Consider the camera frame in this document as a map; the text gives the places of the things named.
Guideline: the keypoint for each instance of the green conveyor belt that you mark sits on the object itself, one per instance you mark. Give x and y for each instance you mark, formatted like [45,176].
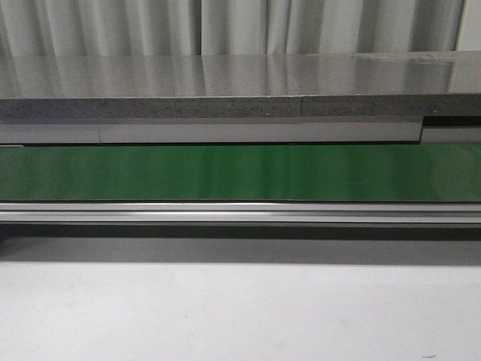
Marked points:
[304,172]

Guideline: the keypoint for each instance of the grey stone counter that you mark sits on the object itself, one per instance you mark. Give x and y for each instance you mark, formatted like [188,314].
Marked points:
[426,97]

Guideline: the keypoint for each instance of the white pleated curtain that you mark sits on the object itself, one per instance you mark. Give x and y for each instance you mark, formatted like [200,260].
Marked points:
[145,28]

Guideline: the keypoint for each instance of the aluminium conveyor side rail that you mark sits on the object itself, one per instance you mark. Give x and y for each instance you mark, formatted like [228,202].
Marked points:
[465,213]

